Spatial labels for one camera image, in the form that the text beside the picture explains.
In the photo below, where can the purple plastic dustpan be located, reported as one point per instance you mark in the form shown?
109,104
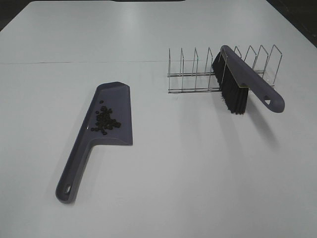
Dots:
116,96

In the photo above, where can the pile of dark coffee beans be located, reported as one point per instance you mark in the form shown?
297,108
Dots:
104,120

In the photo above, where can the chrome wire dish rack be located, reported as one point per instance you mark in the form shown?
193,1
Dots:
196,75

